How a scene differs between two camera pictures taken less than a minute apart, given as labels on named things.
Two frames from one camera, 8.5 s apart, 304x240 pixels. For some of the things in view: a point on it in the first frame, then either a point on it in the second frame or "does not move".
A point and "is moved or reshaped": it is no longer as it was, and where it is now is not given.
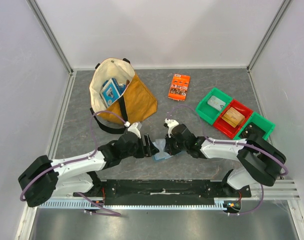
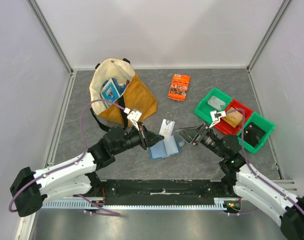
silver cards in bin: x=216 y=103 does not move
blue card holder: x=160 y=144 is moved or reshaped
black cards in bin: x=252 y=128 does not move
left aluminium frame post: x=50 y=35 does not move
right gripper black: x=170 y=145 to x=200 y=135
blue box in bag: x=111 y=90 does not move
